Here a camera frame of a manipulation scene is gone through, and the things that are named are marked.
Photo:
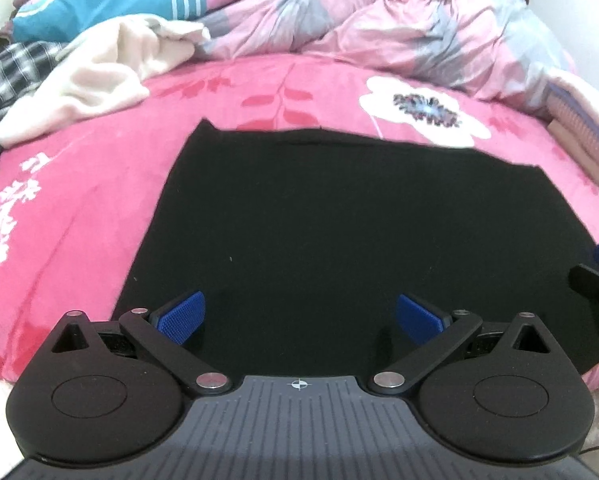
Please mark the cream white fleece garment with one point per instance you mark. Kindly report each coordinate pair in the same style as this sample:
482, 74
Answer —
102, 71

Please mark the pink grey floral duvet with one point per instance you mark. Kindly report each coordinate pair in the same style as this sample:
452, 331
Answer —
493, 50

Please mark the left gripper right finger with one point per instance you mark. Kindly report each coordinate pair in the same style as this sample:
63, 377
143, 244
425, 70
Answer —
506, 395

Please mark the black white plaid garment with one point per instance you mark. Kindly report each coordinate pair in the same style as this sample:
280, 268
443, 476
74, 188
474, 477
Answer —
23, 67

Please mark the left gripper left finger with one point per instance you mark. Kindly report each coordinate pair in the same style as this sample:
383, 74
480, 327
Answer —
100, 392

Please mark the folded beige garment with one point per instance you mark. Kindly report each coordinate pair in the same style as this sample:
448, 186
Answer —
576, 152

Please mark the pink floral bed blanket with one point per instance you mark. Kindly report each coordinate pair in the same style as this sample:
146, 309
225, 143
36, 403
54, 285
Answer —
77, 202

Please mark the folded pink checked garment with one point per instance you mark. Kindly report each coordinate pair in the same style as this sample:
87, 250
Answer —
574, 105

